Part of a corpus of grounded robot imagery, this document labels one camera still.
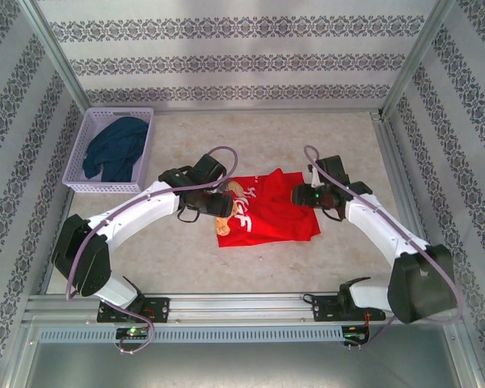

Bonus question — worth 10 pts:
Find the red t-shirt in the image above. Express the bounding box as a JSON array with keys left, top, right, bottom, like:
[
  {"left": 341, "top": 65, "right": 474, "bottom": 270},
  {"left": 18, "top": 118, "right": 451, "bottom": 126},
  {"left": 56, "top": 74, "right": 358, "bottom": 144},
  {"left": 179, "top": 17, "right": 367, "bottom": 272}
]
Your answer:
[{"left": 214, "top": 169, "right": 323, "bottom": 248}]

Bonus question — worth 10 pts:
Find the dark blue cloth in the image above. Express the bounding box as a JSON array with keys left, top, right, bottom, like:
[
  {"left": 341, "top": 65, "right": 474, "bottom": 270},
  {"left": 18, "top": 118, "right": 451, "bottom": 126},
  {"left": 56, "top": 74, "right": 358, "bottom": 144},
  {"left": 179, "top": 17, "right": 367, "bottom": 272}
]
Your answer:
[{"left": 82, "top": 116, "right": 150, "bottom": 183}]

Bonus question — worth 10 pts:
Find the lavender perforated plastic basket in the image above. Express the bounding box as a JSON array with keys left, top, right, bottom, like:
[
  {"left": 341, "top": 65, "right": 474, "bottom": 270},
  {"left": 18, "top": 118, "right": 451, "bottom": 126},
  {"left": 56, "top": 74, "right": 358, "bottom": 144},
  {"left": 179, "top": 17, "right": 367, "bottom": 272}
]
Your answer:
[{"left": 61, "top": 107, "right": 157, "bottom": 194}]

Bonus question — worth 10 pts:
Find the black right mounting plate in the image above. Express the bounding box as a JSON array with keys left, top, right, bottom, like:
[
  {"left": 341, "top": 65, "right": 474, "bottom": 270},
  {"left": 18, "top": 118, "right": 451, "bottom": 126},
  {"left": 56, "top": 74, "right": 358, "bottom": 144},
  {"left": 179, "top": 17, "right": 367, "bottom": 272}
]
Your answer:
[{"left": 311, "top": 294, "right": 386, "bottom": 323}]

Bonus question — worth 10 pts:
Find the black mounting plate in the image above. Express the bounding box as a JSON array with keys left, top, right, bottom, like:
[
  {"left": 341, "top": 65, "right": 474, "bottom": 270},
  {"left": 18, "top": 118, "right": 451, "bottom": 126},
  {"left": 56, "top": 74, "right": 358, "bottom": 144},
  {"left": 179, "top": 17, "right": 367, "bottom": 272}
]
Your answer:
[
  {"left": 96, "top": 297, "right": 171, "bottom": 324},
  {"left": 311, "top": 294, "right": 386, "bottom": 323}
]

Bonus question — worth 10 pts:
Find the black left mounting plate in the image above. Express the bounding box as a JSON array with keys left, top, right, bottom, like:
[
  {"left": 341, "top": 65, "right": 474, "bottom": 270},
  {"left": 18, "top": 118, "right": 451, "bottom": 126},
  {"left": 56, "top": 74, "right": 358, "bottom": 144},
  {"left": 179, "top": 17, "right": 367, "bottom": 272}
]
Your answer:
[{"left": 96, "top": 297, "right": 171, "bottom": 324}]

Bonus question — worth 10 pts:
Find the right circuit board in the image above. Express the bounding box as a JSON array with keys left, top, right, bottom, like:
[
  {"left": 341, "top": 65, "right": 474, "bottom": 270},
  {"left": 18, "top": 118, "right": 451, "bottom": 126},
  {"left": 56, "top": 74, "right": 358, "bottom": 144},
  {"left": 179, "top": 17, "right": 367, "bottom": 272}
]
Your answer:
[{"left": 341, "top": 324, "right": 371, "bottom": 348}]

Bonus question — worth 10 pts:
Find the circuit board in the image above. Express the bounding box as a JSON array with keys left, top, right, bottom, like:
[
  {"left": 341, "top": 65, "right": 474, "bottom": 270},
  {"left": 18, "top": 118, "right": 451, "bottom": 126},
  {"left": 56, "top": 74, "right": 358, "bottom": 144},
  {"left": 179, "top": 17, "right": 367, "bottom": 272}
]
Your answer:
[
  {"left": 115, "top": 326, "right": 150, "bottom": 340},
  {"left": 341, "top": 324, "right": 371, "bottom": 348}
]

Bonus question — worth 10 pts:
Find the left circuit board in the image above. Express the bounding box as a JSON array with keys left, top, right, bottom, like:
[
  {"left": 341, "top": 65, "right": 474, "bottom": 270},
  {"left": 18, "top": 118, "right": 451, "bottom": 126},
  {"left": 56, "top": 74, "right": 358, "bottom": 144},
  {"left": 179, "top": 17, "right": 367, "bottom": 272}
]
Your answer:
[{"left": 115, "top": 326, "right": 150, "bottom": 340}]

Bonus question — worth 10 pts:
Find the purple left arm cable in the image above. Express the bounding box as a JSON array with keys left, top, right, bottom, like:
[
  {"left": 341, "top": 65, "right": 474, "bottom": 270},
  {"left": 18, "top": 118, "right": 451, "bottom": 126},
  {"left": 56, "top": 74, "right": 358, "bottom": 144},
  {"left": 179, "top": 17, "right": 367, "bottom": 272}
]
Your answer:
[{"left": 65, "top": 145, "right": 239, "bottom": 356}]

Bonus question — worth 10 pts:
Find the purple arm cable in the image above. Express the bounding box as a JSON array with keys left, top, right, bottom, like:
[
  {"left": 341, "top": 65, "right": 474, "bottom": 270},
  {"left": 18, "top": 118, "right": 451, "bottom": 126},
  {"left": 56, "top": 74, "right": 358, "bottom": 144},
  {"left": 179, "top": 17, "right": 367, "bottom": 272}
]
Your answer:
[
  {"left": 302, "top": 145, "right": 466, "bottom": 348},
  {"left": 65, "top": 145, "right": 239, "bottom": 356}
]

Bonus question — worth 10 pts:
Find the aluminium side rail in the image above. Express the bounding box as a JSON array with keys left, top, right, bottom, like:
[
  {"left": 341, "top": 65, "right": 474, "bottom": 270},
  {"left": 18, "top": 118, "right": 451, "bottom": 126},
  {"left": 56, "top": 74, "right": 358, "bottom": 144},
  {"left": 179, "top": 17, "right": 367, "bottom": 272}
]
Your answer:
[{"left": 369, "top": 111, "right": 444, "bottom": 292}]

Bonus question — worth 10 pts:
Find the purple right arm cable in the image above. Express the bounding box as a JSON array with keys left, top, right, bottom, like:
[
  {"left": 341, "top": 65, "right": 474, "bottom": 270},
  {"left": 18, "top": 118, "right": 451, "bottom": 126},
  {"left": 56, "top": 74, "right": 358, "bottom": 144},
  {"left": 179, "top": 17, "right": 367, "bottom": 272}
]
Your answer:
[{"left": 302, "top": 145, "right": 466, "bottom": 348}]

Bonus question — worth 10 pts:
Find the aluminium back rail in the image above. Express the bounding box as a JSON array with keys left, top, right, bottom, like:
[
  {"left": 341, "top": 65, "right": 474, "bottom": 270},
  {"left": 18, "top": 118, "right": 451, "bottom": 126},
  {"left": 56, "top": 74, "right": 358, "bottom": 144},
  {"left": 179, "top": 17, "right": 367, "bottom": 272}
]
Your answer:
[{"left": 155, "top": 107, "right": 383, "bottom": 117}]

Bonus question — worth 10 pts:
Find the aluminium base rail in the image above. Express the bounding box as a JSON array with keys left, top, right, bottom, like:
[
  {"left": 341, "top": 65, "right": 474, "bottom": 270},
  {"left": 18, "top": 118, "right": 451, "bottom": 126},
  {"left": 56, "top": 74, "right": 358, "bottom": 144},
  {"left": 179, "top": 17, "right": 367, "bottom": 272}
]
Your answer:
[{"left": 23, "top": 293, "right": 458, "bottom": 325}]

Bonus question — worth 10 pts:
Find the aluminium frame post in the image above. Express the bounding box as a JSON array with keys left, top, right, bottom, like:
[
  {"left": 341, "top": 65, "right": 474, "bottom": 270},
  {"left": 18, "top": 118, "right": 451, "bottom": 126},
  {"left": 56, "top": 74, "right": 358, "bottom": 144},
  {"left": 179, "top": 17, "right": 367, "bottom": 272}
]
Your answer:
[
  {"left": 19, "top": 0, "right": 88, "bottom": 118},
  {"left": 382, "top": 0, "right": 458, "bottom": 118}
]

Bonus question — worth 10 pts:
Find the grey slotted cable duct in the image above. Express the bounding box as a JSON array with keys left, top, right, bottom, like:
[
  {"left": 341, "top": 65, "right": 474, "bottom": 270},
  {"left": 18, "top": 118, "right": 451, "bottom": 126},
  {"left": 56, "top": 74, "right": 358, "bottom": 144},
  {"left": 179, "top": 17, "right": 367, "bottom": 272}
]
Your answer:
[{"left": 37, "top": 325, "right": 371, "bottom": 345}]

